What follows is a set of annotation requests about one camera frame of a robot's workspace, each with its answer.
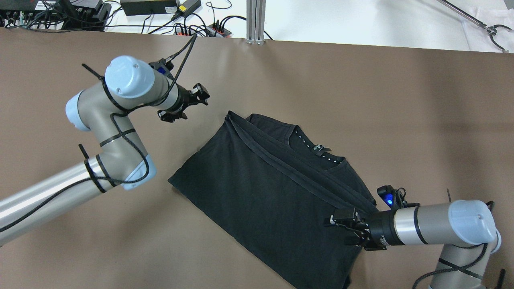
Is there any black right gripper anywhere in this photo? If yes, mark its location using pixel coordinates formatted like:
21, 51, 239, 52
324, 208, 398, 251

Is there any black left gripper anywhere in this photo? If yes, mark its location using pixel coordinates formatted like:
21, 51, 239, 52
157, 83, 210, 123

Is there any black printed t-shirt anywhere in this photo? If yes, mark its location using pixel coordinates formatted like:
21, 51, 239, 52
168, 111, 377, 289

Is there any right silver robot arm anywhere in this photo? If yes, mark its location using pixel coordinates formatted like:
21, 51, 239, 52
324, 200, 502, 289

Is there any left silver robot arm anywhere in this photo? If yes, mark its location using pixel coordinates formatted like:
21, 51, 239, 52
0, 55, 210, 245

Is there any black power adapter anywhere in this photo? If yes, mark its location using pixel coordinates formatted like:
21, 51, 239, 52
120, 0, 179, 16

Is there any black electronics box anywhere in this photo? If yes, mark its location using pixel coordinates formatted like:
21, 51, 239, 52
55, 0, 112, 31

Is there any metal grabber tool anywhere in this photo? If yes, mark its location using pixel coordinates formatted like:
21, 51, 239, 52
438, 0, 513, 53

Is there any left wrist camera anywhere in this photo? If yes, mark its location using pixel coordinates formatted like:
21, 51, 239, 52
149, 59, 174, 80

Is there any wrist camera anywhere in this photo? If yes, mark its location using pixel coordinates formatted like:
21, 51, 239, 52
377, 185, 408, 210
149, 59, 174, 80

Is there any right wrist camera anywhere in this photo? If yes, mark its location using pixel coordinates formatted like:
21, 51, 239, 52
377, 185, 408, 210

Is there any aluminium post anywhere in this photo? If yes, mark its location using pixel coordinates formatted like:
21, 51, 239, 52
246, 0, 266, 45

